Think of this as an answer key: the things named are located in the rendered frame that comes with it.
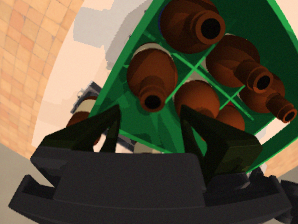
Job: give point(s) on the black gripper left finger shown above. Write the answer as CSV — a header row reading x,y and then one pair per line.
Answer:
x,y
82,135

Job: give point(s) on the green plastic crate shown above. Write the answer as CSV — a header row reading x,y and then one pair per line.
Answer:
x,y
262,22

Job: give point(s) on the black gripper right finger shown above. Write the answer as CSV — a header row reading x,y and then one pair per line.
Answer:
x,y
229,149

